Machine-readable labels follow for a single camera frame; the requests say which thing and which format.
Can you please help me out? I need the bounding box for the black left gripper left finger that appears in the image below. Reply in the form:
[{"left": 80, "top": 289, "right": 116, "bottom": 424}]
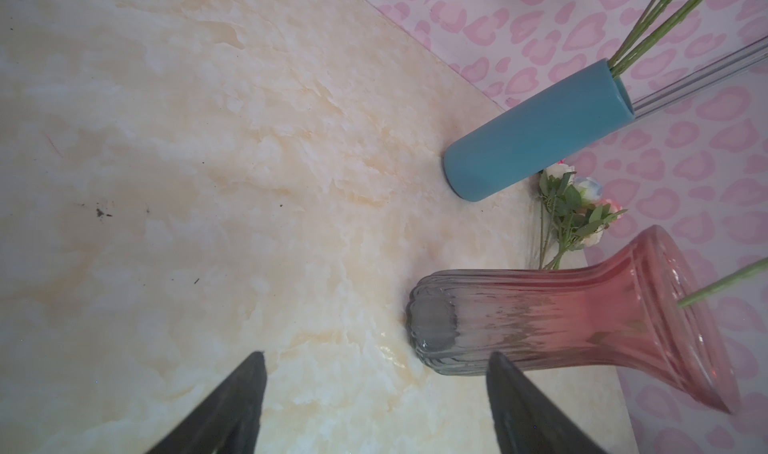
[{"left": 149, "top": 351, "right": 267, "bottom": 453}]

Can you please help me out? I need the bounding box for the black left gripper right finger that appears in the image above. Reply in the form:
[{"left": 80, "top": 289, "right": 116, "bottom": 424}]
[{"left": 486, "top": 351, "right": 604, "bottom": 454}]

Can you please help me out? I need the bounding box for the red ribbed glass vase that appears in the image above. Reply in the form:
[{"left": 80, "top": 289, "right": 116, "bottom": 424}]
[{"left": 406, "top": 226, "right": 741, "bottom": 414}]

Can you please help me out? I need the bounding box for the teal ceramic vase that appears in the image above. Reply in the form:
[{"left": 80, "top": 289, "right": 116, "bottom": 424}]
[{"left": 442, "top": 60, "right": 635, "bottom": 202}]

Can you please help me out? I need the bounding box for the pink carnation spray stem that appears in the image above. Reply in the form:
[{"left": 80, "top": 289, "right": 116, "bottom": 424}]
[{"left": 607, "top": 0, "right": 704, "bottom": 80}]

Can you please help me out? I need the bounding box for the bunch of artificial flowers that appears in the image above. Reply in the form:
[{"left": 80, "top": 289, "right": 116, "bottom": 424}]
[{"left": 538, "top": 161, "right": 626, "bottom": 270}]

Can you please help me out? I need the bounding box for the aluminium frame right corner post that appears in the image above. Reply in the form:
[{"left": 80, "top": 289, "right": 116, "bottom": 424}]
[{"left": 633, "top": 36, "right": 767, "bottom": 121}]

